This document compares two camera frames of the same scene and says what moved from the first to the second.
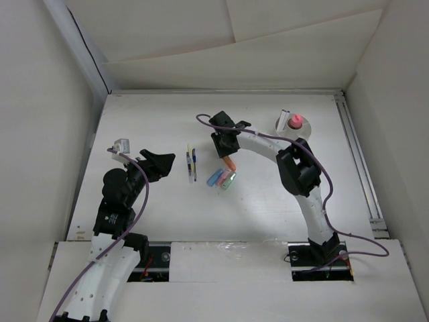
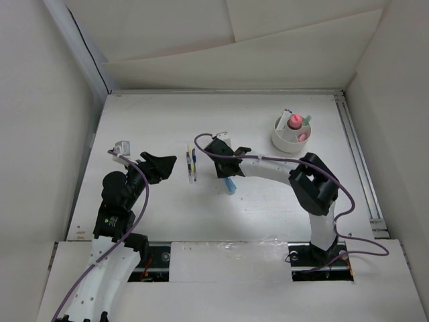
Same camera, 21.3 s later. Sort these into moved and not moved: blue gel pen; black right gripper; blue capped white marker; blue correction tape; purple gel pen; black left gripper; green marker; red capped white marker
Moved: blue correction tape; black right gripper; green marker
Not moved: black left gripper; purple gel pen; blue capped white marker; red capped white marker; blue gel pen
